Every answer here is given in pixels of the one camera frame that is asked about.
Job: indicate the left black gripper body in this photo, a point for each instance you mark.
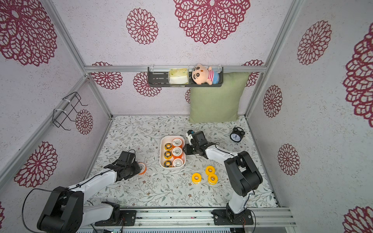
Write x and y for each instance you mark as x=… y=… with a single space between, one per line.
x=133 y=169

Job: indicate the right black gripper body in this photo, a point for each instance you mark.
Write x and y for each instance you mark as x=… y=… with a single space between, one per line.
x=192 y=148

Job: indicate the orange tape roll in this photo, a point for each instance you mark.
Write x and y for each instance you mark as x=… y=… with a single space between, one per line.
x=178 y=162
x=177 y=152
x=143 y=168
x=177 y=143

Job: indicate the white plastic storage box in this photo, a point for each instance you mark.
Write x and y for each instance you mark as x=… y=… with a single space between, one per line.
x=164 y=140

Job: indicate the black yellow tape roll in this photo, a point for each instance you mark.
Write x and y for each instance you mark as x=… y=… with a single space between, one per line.
x=168 y=164
x=168 y=155
x=168 y=146

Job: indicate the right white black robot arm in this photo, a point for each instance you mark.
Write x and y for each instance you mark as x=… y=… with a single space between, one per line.
x=242 y=172

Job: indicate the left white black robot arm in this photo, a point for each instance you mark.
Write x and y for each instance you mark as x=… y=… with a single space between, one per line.
x=65 y=212

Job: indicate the yellow tape roll top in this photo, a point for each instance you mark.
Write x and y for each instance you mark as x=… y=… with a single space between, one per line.
x=210 y=170

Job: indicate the black alarm clock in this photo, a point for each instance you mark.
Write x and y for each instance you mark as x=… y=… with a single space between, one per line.
x=237 y=134

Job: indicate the green pillow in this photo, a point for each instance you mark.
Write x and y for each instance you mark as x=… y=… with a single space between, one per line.
x=218 y=104

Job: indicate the plush doll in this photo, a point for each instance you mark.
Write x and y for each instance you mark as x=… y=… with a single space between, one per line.
x=202 y=74

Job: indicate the yellow green sponge pack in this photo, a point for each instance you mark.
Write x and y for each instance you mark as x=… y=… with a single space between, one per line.
x=178 y=76

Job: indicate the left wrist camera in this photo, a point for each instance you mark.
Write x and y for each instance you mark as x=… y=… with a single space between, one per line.
x=126 y=158

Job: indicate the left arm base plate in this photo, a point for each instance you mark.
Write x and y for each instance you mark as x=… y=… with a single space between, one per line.
x=123 y=218

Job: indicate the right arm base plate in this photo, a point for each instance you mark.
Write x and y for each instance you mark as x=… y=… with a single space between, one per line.
x=227 y=217

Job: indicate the black wall shelf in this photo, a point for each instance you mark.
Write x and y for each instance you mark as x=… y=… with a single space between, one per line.
x=160 y=79

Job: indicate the black wire wall rack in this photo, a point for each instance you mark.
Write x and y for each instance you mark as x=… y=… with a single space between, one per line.
x=59 y=116

